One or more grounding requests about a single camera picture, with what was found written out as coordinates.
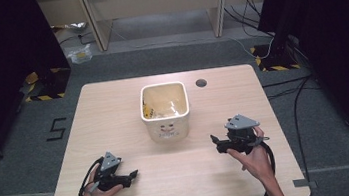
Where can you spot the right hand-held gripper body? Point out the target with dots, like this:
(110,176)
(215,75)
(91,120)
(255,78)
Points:
(241,123)

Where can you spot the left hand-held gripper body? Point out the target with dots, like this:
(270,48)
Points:
(109,161)

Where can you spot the cream square bin with face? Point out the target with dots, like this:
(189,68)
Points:
(166,129)

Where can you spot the clear plastic wrapper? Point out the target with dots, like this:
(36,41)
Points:
(168,109)

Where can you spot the yellow wrapper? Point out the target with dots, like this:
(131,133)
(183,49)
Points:
(146,111)

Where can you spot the person's right hand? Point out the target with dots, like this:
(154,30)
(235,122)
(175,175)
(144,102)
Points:
(259,163)

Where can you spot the stand base with hazard tape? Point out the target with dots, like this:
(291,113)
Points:
(275,60)
(50,86)

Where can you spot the grey tape strip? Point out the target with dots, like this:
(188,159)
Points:
(304,183)

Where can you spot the clear plastic bag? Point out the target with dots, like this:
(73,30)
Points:
(80,54)

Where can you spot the crumpled silver foil bag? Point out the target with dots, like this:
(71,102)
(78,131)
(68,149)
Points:
(69,27)

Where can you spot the light wooden desk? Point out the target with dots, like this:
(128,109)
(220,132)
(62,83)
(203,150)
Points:
(150,0)

